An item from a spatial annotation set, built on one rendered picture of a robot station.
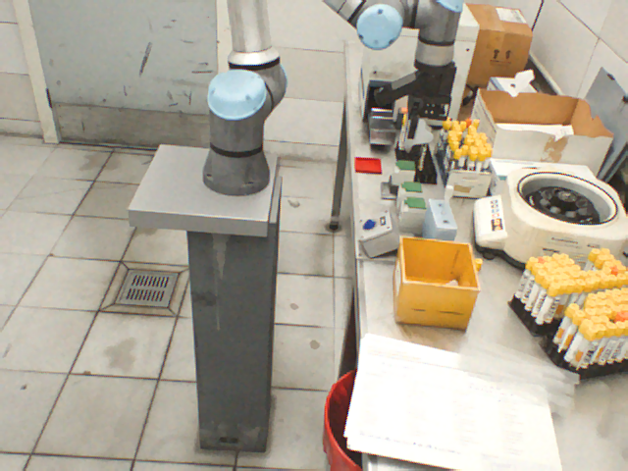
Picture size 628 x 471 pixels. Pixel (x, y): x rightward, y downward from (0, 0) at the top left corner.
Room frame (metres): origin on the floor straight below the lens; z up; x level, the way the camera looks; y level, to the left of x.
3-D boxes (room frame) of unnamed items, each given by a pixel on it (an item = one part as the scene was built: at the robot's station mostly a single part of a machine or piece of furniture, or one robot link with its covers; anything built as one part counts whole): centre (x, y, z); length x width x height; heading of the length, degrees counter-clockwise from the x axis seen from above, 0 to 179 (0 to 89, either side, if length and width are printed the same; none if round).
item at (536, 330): (0.83, -0.47, 0.89); 0.17 x 0.09 x 0.02; 109
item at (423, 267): (0.83, -0.22, 0.92); 0.13 x 0.13 x 0.10; 89
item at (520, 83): (1.77, -0.59, 0.94); 0.22 x 0.12 x 0.13; 6
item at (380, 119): (1.51, -0.15, 0.92); 0.21 x 0.07 x 0.05; 2
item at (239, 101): (1.14, 0.19, 1.08); 0.13 x 0.12 x 0.14; 170
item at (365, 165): (1.32, -0.12, 0.88); 0.07 x 0.07 x 0.01; 2
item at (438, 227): (0.98, -0.25, 0.92); 0.10 x 0.07 x 0.10; 4
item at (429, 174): (1.35, -0.24, 0.93); 0.17 x 0.09 x 0.11; 3
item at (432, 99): (1.20, -0.21, 1.14); 0.09 x 0.08 x 0.12; 91
